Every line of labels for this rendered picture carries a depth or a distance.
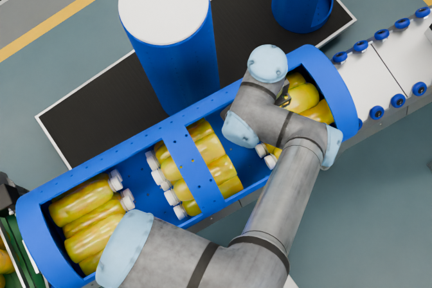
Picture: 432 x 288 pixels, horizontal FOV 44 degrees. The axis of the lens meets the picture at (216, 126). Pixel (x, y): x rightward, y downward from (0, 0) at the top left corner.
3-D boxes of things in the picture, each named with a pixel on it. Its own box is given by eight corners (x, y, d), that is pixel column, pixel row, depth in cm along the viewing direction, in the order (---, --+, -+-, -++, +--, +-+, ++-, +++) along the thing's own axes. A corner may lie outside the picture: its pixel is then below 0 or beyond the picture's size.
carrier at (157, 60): (233, 90, 250) (188, 53, 255) (229, -1, 165) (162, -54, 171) (191, 135, 245) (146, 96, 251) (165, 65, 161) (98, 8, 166)
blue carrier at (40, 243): (350, 146, 158) (369, 114, 131) (82, 296, 151) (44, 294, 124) (299, 69, 167) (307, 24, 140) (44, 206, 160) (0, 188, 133)
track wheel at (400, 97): (405, 92, 159) (402, 90, 160) (393, 100, 158) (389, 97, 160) (407, 104, 162) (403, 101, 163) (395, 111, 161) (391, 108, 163)
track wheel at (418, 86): (427, 81, 159) (423, 78, 161) (414, 88, 159) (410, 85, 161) (429, 92, 162) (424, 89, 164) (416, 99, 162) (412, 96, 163)
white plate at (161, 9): (227, -3, 164) (227, -1, 165) (161, -55, 170) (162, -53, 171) (164, 62, 160) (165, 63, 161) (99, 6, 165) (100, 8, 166)
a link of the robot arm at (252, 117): (272, 150, 98) (294, 97, 101) (216, 128, 101) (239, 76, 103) (272, 159, 106) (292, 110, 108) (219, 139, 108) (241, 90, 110)
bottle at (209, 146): (214, 130, 138) (152, 163, 136) (227, 153, 137) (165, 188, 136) (213, 132, 145) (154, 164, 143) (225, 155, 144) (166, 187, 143)
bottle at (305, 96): (307, 107, 148) (255, 129, 140) (299, 83, 147) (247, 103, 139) (323, 105, 142) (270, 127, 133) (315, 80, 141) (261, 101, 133)
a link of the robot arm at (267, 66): (239, 73, 101) (256, 35, 103) (240, 92, 112) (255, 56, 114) (278, 89, 100) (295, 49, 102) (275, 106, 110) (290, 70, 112)
